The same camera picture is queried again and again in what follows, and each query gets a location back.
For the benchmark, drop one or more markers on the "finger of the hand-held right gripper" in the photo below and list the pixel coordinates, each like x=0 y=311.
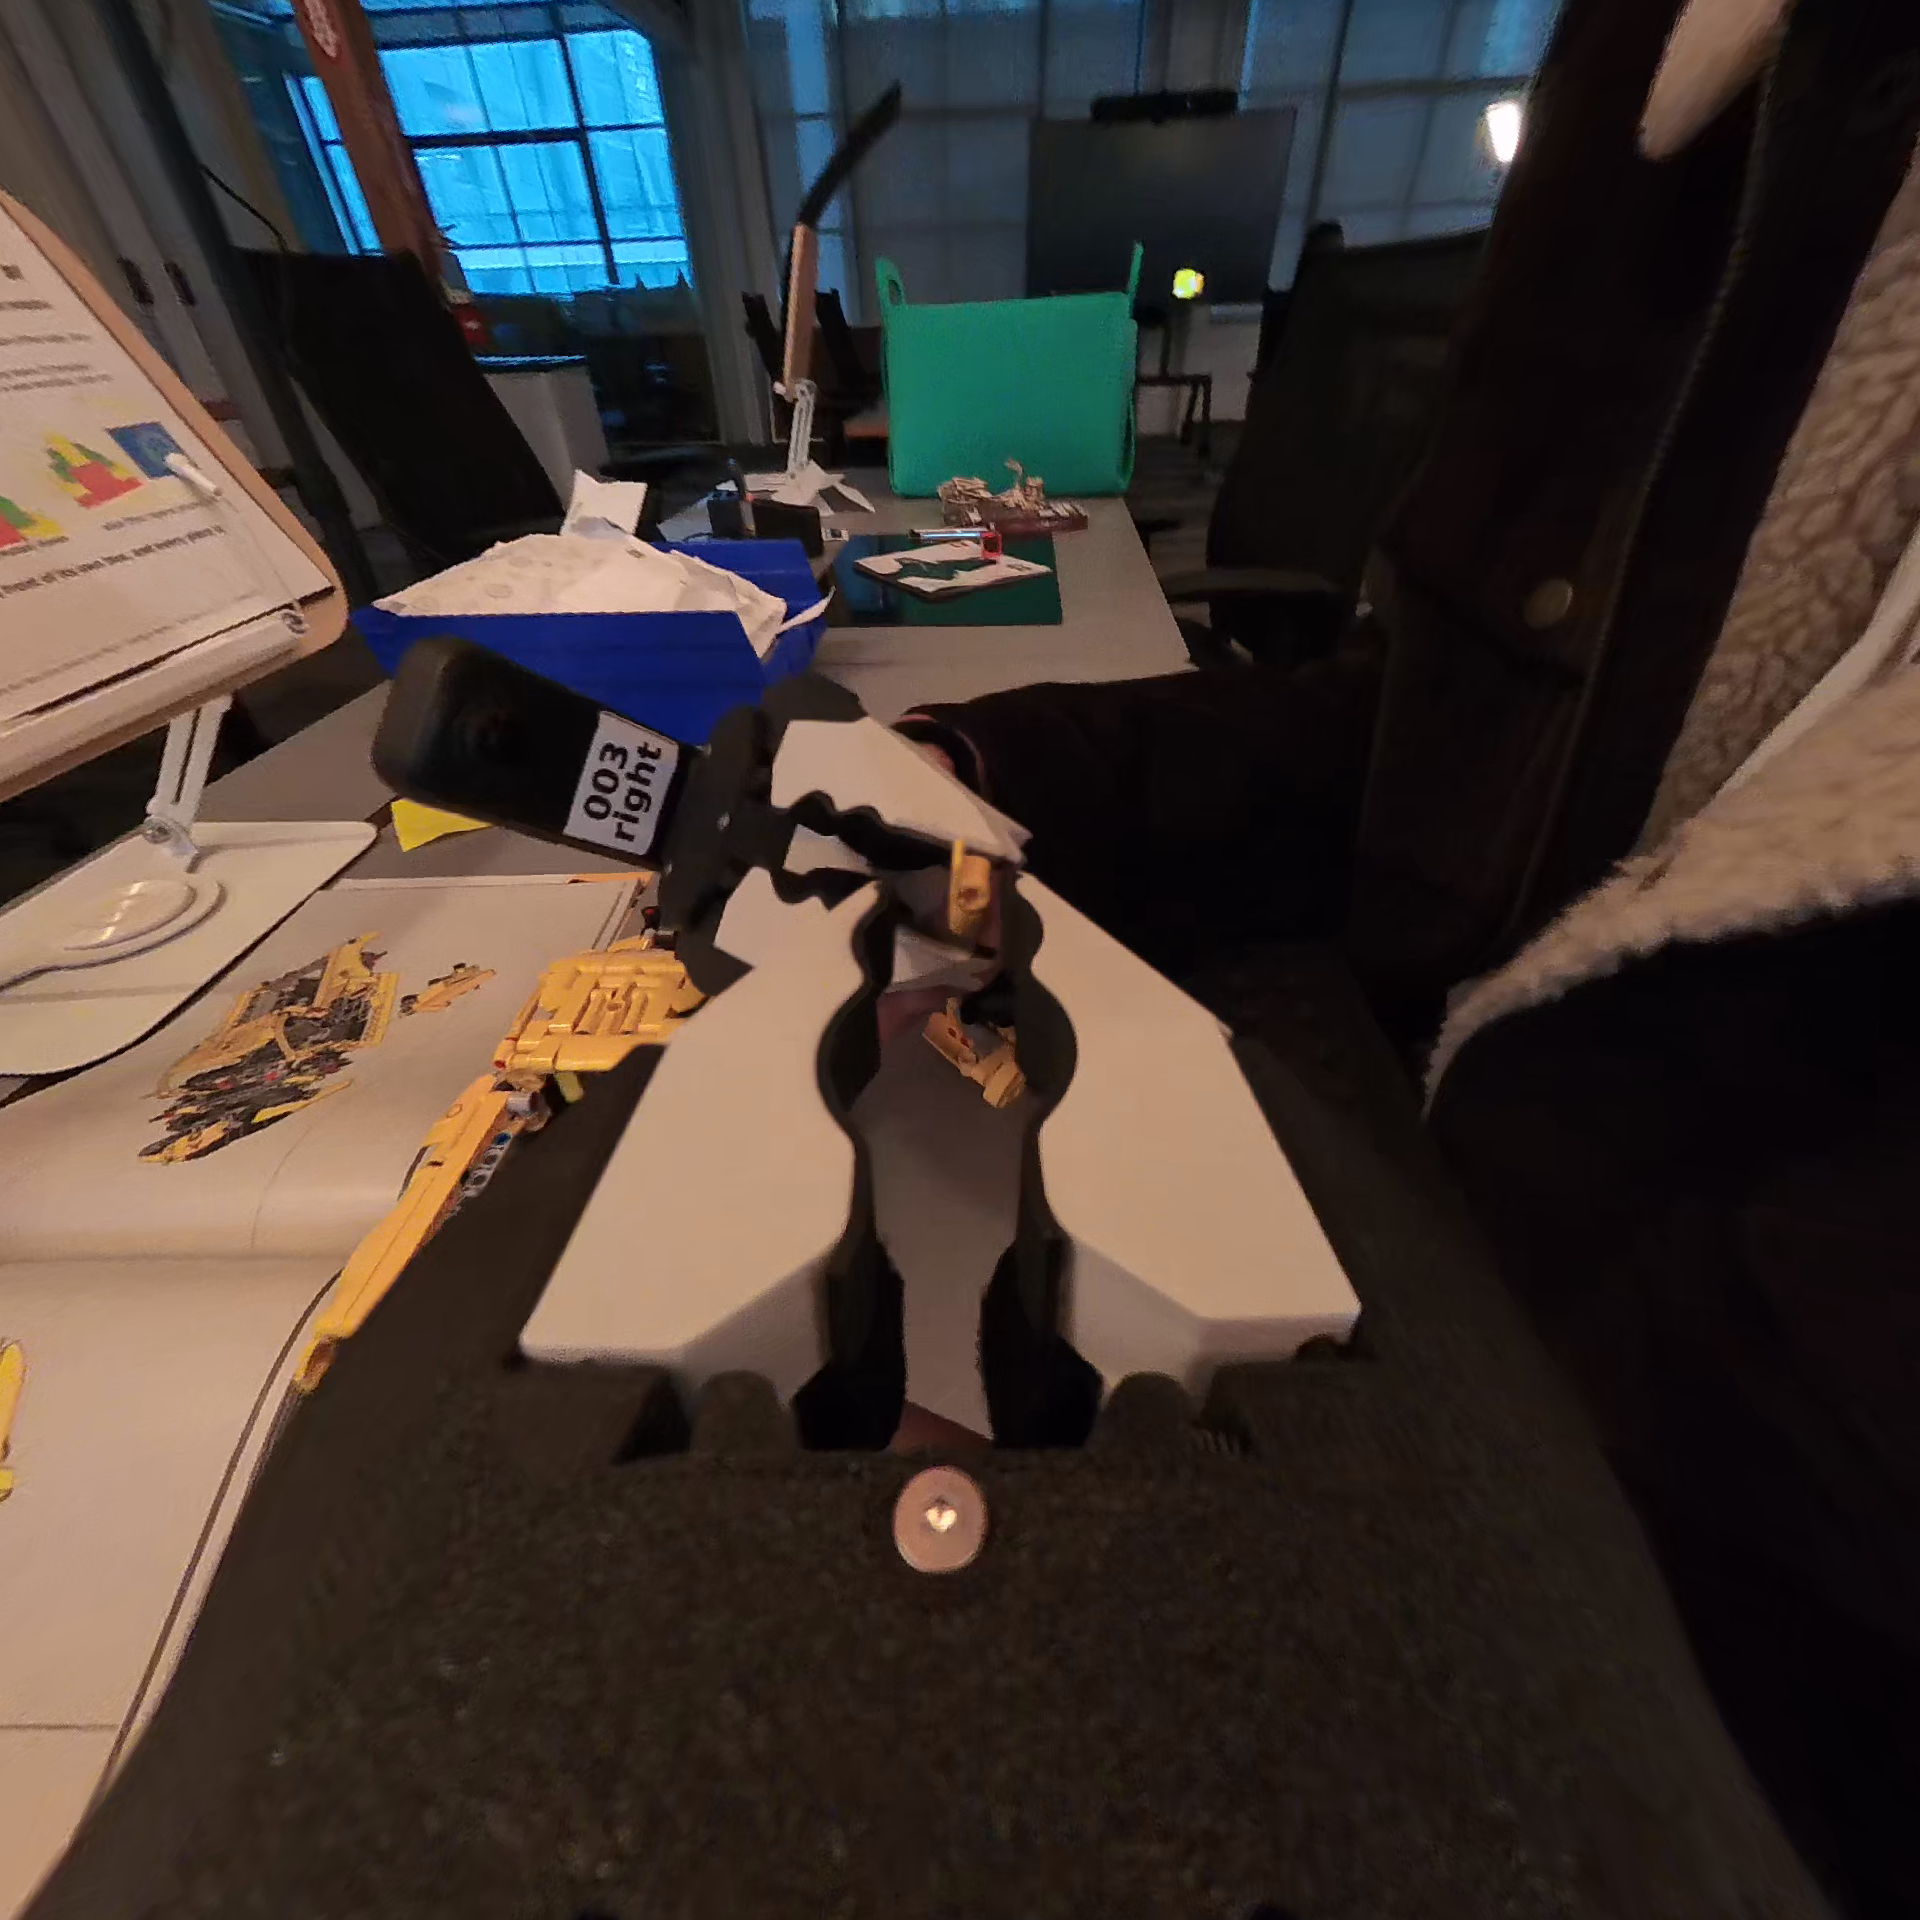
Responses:
x=868 y=775
x=774 y=915

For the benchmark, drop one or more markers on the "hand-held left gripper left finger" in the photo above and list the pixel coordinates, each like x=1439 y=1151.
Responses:
x=707 y=1198

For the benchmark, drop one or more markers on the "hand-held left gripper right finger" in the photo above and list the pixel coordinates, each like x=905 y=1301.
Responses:
x=1186 y=1198

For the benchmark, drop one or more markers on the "yellow brick car model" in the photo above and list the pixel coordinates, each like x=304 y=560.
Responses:
x=585 y=1012

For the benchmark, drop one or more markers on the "small yellow brick assembly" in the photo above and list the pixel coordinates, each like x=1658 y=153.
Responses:
x=976 y=1053

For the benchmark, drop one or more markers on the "desk lamp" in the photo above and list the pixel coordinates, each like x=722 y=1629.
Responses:
x=804 y=301

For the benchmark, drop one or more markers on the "yellow paper sheet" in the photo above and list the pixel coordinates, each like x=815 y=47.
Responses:
x=440 y=819

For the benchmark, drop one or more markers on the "blue plastic bin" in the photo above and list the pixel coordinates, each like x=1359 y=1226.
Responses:
x=643 y=659

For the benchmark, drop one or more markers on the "white crumpled paper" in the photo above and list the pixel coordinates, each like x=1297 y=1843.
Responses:
x=585 y=573

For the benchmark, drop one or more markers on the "dark green tray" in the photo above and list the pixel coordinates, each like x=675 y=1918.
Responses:
x=1005 y=601

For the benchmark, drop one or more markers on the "small brick model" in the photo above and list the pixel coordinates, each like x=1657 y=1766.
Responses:
x=1013 y=498

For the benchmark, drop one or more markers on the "black partition panel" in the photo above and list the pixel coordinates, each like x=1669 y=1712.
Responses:
x=388 y=404

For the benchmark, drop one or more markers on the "green corrugated box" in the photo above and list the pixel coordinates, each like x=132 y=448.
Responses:
x=1005 y=376

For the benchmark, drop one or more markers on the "printed instruction sheet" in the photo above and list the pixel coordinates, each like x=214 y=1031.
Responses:
x=104 y=482

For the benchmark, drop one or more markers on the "open instruction booklet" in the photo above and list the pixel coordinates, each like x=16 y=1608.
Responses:
x=180 y=1261

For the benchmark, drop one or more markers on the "black office chair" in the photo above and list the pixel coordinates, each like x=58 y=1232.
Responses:
x=1291 y=452

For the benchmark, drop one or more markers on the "black monitor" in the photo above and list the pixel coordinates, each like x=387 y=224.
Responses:
x=1162 y=202

